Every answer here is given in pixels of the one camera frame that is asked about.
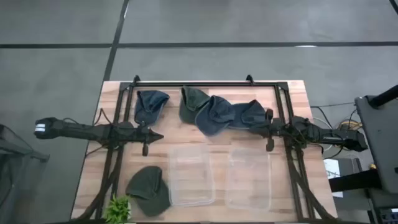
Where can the blue denim cap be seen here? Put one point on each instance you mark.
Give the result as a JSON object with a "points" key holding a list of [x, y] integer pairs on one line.
{"points": [[248, 113], [150, 104], [214, 116]]}

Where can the green cap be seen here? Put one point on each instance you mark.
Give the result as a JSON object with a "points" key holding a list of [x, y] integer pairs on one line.
{"points": [[191, 102], [147, 189]]}

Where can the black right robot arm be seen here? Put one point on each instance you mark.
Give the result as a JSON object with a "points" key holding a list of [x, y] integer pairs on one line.
{"points": [[326, 135]]}

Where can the clear plastic container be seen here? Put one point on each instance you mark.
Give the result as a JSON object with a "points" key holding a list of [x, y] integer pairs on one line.
{"points": [[248, 179], [191, 177]]}

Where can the grey cart panel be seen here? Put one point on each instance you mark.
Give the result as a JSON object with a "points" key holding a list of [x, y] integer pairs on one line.
{"points": [[379, 140]]}

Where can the small green potted plant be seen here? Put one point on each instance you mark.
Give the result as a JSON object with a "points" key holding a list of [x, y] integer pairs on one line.
{"points": [[117, 210]]}

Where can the black metal table frame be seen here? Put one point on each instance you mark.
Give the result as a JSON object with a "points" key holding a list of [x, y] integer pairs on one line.
{"points": [[202, 84]]}

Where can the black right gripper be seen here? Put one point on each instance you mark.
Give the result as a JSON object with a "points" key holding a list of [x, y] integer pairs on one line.
{"points": [[276, 129]]}

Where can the electronics box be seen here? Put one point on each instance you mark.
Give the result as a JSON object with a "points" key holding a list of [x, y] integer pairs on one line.
{"points": [[388, 215]]}

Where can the black beam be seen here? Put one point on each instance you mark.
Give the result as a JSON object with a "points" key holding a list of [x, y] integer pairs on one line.
{"points": [[354, 181]]}

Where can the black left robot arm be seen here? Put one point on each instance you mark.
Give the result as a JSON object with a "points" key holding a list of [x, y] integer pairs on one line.
{"points": [[77, 131]]}

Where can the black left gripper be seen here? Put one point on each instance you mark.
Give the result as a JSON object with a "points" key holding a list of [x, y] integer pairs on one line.
{"points": [[136, 134]]}

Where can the white paper sheet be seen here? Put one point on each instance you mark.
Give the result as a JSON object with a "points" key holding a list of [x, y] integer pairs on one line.
{"points": [[332, 169]]}

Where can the black bar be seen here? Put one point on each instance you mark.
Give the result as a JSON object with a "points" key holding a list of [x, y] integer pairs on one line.
{"points": [[384, 96]]}

